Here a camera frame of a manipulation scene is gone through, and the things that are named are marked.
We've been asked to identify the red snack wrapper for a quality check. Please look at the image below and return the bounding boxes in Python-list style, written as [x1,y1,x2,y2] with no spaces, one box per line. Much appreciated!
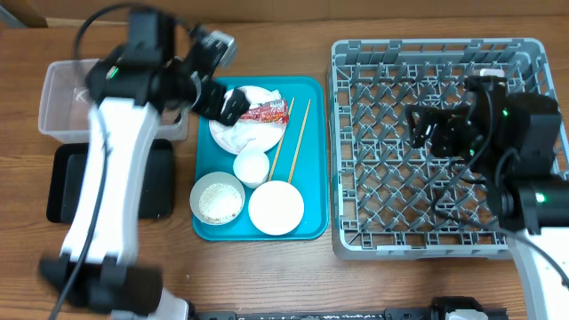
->
[240,99,289,124]

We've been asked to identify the large white plate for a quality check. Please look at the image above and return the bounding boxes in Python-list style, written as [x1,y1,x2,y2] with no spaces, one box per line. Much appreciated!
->
[208,84,289,156]

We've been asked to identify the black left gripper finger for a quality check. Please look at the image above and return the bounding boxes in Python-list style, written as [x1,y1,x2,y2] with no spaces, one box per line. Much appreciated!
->
[216,89,251,126]
[191,80,227,119]

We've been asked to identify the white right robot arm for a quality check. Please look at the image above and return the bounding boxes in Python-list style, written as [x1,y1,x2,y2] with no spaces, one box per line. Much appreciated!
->
[405,76,568,319]

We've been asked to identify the pile of white rice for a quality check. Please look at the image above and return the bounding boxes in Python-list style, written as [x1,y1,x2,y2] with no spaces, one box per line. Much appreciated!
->
[198,183,242,224]

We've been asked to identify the clear plastic storage bin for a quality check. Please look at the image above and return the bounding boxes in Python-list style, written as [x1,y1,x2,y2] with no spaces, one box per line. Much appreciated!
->
[38,60,188,144]

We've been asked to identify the black plastic tray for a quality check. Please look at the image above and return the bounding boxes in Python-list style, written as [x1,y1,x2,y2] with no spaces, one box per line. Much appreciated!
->
[46,139,175,224]

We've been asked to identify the teal serving tray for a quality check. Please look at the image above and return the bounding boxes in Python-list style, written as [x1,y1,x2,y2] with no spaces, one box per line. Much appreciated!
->
[193,76,330,242]

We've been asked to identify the left wooden chopstick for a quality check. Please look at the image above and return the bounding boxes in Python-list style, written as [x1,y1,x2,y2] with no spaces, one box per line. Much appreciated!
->
[268,97,295,181]

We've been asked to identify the cream paper cup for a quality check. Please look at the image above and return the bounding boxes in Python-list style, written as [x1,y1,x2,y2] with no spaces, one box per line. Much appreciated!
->
[233,149,269,189]

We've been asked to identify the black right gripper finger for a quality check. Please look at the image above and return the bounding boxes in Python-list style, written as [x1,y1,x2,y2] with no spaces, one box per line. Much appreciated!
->
[405,105,462,123]
[407,116,434,148]

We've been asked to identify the right wooden chopstick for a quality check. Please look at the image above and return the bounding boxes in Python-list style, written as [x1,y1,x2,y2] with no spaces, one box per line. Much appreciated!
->
[287,100,311,184]

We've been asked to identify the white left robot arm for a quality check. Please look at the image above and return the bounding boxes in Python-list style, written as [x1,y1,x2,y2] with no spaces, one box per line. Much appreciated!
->
[39,3,250,319]

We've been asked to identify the grey dishwasher rack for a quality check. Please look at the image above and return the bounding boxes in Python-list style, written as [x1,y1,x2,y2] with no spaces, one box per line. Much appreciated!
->
[328,38,555,260]

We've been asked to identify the wooden chopstick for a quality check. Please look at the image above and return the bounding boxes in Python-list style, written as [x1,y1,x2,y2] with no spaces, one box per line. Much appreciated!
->
[268,97,295,181]
[287,100,311,184]

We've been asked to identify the white napkin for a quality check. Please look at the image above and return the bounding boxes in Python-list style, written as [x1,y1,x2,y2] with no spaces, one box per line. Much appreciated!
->
[217,88,285,150]

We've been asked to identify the grey bowl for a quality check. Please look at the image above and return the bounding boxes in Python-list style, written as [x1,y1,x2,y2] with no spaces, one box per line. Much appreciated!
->
[189,172,245,226]

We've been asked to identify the pink white bowl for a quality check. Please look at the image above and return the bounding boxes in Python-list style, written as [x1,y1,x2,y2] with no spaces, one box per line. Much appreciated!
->
[248,180,304,236]

